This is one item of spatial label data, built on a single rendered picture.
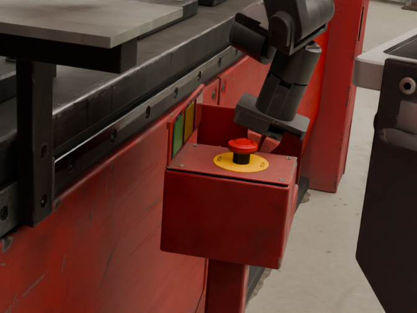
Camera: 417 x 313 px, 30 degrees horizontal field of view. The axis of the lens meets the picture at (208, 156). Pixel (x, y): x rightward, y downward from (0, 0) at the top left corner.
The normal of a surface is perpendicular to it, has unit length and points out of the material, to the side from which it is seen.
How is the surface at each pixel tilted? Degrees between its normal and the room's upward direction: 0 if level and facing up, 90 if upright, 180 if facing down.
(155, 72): 90
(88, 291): 90
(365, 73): 90
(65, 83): 0
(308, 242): 0
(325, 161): 90
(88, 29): 0
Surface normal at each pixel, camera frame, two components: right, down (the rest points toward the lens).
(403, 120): -0.79, 0.16
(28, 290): 0.95, 0.17
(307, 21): 0.68, 0.21
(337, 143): -0.30, 0.31
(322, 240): 0.07, -0.94
